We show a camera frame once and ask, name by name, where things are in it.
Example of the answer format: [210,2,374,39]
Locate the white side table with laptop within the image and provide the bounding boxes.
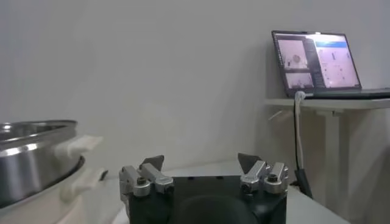
[264,96,390,214]

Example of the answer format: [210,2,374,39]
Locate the stainless steel steamer basket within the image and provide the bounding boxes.
[0,119,104,209]

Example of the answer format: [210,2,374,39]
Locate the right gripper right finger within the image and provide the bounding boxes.
[237,152,289,195]

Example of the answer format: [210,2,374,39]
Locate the open black laptop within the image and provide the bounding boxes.
[271,30,390,100]

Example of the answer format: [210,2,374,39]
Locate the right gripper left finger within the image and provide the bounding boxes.
[119,154,175,202]

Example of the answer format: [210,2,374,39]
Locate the white braided laptop cable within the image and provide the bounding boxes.
[293,90,307,171]

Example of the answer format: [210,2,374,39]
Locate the white electric cooker base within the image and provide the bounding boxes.
[0,156,110,224]

